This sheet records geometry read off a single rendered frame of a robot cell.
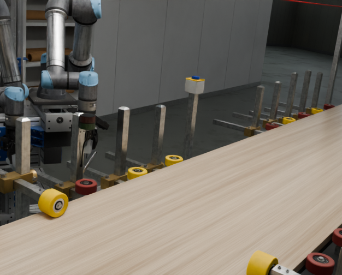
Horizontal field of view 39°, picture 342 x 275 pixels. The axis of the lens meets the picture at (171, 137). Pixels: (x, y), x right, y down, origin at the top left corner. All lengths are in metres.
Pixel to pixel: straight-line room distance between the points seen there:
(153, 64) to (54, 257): 5.50
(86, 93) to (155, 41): 4.78
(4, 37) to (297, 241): 1.44
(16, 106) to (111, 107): 4.15
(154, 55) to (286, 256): 5.42
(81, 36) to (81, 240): 1.17
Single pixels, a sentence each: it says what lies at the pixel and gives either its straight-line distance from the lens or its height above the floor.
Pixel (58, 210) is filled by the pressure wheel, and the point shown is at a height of 0.92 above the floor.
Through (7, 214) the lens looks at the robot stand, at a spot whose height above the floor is 0.36.
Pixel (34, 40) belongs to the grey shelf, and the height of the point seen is 1.04.
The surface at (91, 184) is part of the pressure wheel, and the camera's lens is 1.81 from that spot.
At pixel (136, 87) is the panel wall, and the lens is 6.47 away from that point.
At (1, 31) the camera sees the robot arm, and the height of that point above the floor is 1.39.
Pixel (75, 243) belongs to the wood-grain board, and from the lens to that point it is 1.44.
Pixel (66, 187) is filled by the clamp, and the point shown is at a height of 0.87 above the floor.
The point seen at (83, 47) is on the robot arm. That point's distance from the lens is 2.40.
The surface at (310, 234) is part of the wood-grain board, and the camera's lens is 1.67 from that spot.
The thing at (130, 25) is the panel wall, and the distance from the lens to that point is 6.20.
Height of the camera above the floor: 1.61
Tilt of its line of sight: 17 degrees down
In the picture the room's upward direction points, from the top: 6 degrees clockwise
